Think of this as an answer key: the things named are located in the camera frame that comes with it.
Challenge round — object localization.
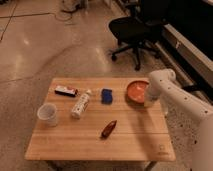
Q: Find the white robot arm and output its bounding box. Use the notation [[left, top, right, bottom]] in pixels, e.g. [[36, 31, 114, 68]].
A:
[[144, 69, 213, 171]]

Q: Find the orange ceramic bowl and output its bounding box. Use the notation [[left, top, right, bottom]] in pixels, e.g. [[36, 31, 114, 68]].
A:
[[126, 80, 148, 104]]

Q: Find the blue sponge block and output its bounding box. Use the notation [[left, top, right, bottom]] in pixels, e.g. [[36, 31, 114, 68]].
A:
[[101, 89, 113, 104]]

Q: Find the white plastic bottle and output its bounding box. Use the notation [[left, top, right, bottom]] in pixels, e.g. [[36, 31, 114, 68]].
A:
[[71, 89, 92, 119]]

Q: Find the wooden table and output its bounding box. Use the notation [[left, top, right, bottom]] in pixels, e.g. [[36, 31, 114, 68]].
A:
[[25, 78, 175, 162]]

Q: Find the dark red oblong object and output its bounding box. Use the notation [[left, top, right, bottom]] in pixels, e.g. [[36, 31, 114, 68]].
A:
[[101, 120, 117, 138]]

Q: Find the red black white box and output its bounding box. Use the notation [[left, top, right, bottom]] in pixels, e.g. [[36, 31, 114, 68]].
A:
[[55, 86, 78, 97]]

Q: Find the black office chair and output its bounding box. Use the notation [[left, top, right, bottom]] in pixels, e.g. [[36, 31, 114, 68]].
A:
[[108, 0, 171, 71]]

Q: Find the clear plastic cup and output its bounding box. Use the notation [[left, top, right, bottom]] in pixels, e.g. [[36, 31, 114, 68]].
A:
[[37, 103, 58, 127]]

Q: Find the black cable on floor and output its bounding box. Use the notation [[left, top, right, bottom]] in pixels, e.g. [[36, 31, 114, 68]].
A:
[[53, 0, 84, 25]]

